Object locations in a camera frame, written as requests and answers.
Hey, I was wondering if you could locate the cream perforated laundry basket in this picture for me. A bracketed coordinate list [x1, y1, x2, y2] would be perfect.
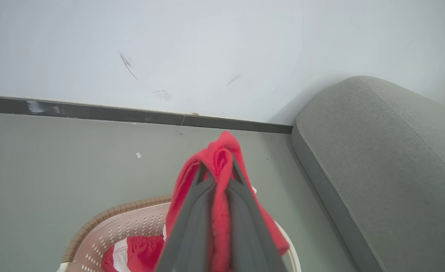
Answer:
[56, 194, 302, 272]

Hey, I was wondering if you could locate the red and white garment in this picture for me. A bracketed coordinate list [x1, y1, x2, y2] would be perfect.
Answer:
[101, 235, 165, 272]

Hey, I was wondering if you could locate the grey fabric sofa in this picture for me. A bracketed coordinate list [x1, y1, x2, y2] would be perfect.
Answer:
[291, 76, 445, 272]

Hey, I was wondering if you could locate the dark grey baseboard strip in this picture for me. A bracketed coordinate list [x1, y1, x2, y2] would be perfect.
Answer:
[0, 94, 294, 134]

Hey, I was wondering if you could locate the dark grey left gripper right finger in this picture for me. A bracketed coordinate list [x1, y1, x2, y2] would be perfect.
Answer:
[225, 154, 287, 272]

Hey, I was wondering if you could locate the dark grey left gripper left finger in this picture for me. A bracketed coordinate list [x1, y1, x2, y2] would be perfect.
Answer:
[155, 162, 216, 272]

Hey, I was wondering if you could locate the plain red garment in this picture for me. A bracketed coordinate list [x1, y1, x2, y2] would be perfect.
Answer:
[163, 131, 291, 272]

